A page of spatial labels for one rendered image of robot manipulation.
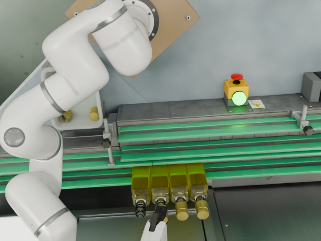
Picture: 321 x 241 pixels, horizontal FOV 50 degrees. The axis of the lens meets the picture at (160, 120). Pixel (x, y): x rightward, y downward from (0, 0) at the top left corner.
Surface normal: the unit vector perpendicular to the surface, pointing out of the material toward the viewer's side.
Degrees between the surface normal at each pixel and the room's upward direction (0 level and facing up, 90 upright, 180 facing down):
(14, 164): 90
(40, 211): 52
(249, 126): 90
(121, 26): 31
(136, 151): 90
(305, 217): 90
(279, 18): 0
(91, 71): 38
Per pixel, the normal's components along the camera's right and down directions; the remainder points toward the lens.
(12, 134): 0.08, -0.14
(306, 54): 0.03, 0.48
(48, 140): 0.99, 0.04
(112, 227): -0.05, -0.87
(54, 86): -0.15, -0.20
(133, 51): 0.36, 0.27
